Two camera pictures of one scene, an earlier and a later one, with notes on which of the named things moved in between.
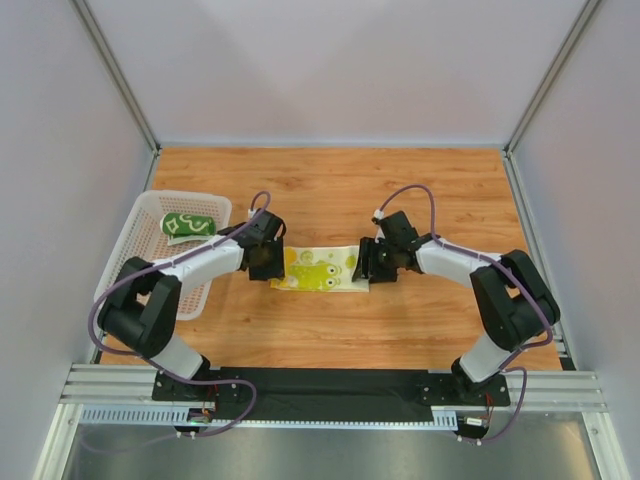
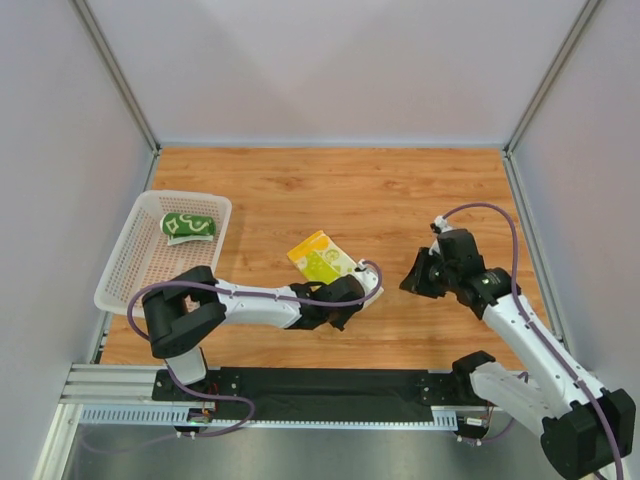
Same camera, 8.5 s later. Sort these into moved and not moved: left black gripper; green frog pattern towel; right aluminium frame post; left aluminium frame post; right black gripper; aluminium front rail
Moved: right black gripper; left black gripper
Not moved: right aluminium frame post; green frog pattern towel; left aluminium frame post; aluminium front rail
